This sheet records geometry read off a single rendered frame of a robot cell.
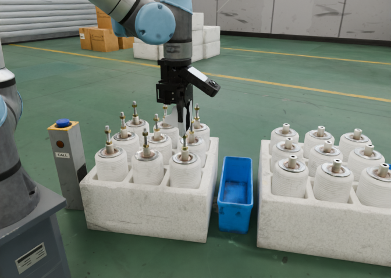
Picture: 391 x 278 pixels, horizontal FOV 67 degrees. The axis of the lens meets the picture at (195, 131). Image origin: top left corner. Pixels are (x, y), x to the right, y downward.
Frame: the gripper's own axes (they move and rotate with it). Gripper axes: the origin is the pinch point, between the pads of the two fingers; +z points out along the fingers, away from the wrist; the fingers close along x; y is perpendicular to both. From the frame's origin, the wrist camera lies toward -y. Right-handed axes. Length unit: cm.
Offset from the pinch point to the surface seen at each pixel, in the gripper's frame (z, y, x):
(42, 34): 23, 408, -377
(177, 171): 11.3, 1.2, 4.6
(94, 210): 26.2, 26.7, 11.6
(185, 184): 15.4, -1.0, 4.4
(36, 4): -26, 408, -376
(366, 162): 10, -51, -15
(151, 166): 10.7, 9.2, 5.2
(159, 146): 10.1, 11.5, -6.0
